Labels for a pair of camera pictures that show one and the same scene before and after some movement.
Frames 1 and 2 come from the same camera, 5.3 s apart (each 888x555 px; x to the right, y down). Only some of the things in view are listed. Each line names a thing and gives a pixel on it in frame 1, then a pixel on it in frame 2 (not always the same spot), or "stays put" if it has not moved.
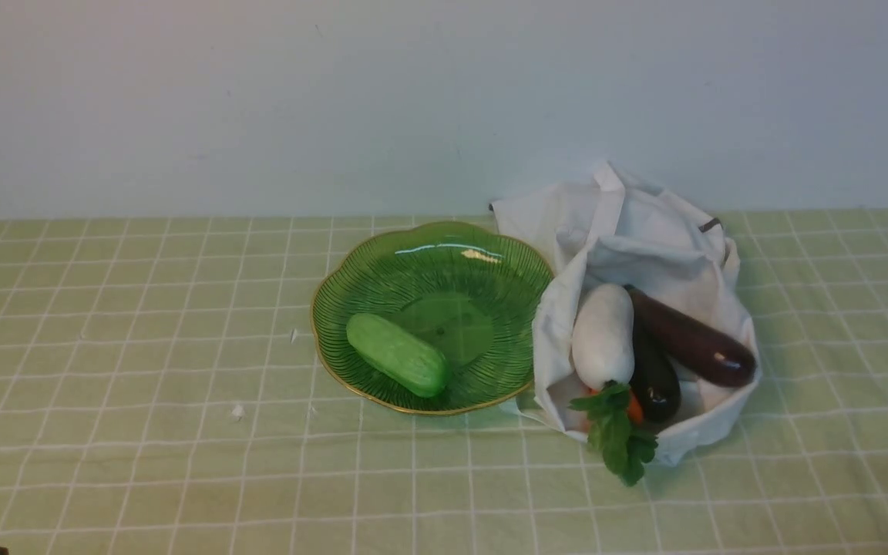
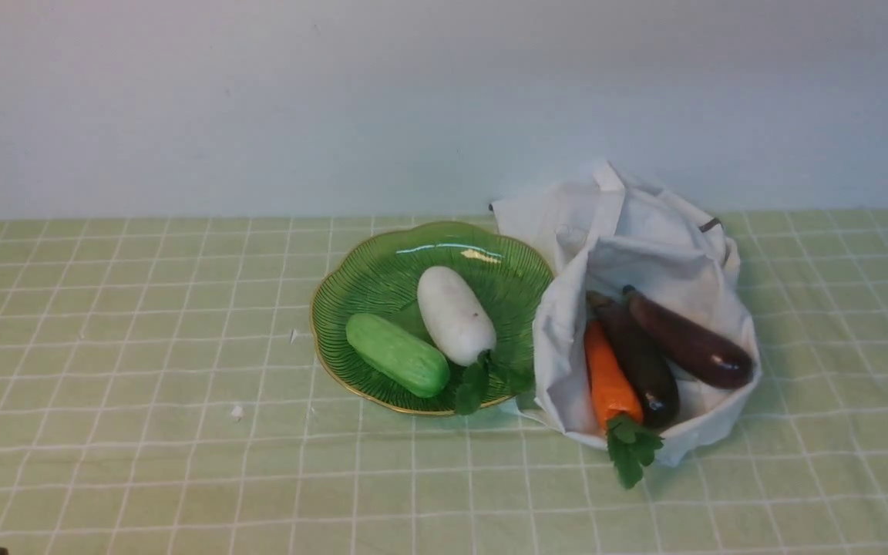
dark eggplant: x=655 y=378 stays put
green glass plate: x=472 y=291 stays put
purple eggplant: x=714 y=355 stays put
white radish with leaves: x=603 y=348 -> x=461 y=328
